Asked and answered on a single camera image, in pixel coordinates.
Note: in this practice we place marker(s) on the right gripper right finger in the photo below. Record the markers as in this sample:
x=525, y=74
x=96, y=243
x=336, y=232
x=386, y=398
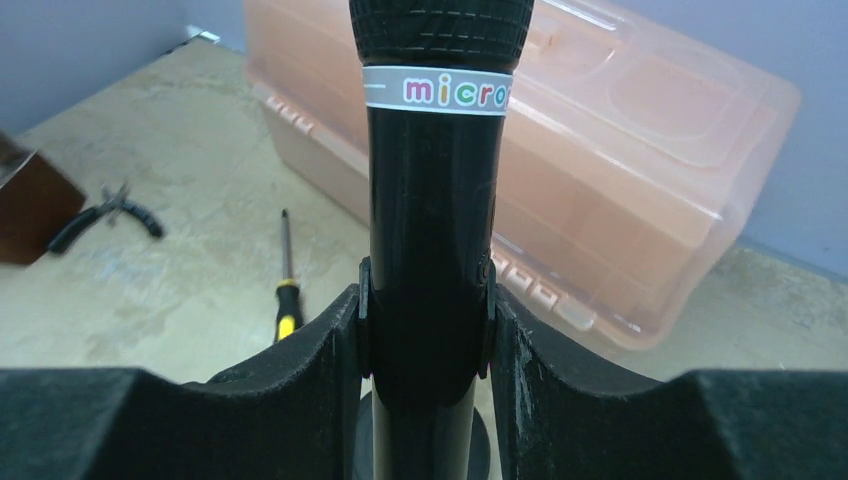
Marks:
x=564, y=412

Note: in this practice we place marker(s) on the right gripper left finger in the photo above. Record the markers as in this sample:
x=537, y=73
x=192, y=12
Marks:
x=289, y=412

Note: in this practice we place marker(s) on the brown wooden metronome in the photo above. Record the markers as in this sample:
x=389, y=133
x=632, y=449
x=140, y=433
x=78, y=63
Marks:
x=37, y=201

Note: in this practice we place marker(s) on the black microphone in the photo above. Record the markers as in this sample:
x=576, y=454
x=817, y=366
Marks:
x=437, y=78

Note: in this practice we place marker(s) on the black yellow screwdriver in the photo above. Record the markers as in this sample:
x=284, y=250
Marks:
x=289, y=317

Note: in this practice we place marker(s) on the pink plastic storage box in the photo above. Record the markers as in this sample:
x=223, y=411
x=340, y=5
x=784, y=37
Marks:
x=631, y=159

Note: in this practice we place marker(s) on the black handled pliers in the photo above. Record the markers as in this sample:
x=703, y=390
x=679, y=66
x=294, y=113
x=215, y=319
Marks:
x=114, y=203

